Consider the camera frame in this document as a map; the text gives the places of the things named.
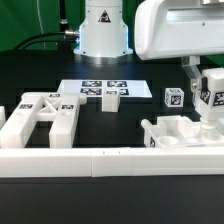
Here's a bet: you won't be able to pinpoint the white chair seat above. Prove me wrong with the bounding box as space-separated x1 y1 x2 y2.
141 115 224 148

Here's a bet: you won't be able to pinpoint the white left fence bar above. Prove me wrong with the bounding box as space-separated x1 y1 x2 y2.
0 106 6 130

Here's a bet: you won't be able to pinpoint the white front fence bar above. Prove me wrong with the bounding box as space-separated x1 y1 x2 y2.
0 147 224 178

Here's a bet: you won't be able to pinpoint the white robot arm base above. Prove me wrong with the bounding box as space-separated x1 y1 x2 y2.
74 0 133 64

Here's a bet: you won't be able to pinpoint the white chair back frame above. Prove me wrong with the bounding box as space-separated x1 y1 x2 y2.
0 92 87 149

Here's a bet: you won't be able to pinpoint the white fence bar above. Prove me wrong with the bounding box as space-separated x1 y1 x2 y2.
0 147 224 178
0 106 6 130

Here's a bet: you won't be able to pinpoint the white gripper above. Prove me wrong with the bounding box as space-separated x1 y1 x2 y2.
134 0 224 91

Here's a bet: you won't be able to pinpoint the black cables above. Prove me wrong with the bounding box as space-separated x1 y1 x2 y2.
13 29 81 52

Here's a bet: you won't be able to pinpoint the white tagged cube left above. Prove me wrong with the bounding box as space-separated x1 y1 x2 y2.
165 88 184 107

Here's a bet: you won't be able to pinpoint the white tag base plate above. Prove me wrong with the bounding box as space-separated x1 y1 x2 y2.
57 79 152 98

